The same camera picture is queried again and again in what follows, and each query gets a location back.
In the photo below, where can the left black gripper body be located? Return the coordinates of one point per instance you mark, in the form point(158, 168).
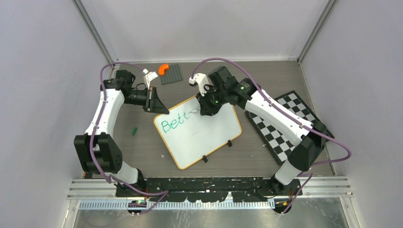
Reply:
point(148, 107)

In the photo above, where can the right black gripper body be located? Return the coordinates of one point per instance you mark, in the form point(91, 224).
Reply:
point(212, 100)

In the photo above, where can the green marker cap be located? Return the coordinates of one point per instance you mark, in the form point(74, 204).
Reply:
point(134, 131)

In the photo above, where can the yellow framed whiteboard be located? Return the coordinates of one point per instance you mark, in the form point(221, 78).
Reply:
point(189, 136)

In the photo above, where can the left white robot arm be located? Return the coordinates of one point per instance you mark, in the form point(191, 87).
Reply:
point(98, 153)

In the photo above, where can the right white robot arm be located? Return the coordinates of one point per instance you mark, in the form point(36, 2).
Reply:
point(220, 87)

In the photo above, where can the grey studded baseplate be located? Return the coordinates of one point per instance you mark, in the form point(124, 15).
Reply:
point(173, 74)

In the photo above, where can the orange curved block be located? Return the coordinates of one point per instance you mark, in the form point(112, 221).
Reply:
point(162, 69)

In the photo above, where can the black white checkerboard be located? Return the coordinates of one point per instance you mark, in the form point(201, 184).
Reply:
point(279, 123)

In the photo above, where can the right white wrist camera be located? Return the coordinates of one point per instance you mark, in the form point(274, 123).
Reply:
point(201, 81)

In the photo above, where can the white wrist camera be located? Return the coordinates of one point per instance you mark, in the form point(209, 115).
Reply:
point(201, 81)
point(149, 76)

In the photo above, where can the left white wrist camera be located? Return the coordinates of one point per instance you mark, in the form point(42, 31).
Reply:
point(149, 76)

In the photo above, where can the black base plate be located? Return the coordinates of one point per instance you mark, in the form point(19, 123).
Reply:
point(241, 189)

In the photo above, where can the aluminium rail frame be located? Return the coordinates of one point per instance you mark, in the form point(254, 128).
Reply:
point(96, 192)

